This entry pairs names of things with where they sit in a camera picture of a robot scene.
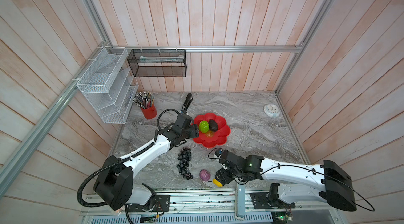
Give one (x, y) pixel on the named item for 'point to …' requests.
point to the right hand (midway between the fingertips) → (220, 174)
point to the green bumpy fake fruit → (203, 126)
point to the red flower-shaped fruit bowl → (212, 139)
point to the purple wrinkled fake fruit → (204, 175)
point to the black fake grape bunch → (184, 158)
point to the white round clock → (271, 110)
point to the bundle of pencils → (143, 99)
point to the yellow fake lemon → (215, 182)
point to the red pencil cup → (150, 113)
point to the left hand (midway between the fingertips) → (193, 132)
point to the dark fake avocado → (213, 125)
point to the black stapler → (188, 101)
